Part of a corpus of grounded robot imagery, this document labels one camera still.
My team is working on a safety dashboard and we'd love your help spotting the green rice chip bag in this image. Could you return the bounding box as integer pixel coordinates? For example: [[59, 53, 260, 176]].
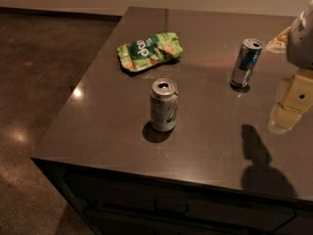
[[117, 32, 183, 72]]

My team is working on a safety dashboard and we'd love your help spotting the white green soda can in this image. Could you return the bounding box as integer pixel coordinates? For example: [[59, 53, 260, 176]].
[[150, 78, 179, 132]]

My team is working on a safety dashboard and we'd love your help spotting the blue silver redbull can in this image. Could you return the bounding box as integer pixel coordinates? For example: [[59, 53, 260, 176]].
[[230, 38, 262, 88]]

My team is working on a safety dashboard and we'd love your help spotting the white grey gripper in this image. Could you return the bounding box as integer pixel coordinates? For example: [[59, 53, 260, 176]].
[[270, 0, 313, 130]]

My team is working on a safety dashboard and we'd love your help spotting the dark cabinet with drawers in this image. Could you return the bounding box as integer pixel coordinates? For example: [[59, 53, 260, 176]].
[[33, 158, 313, 235]]

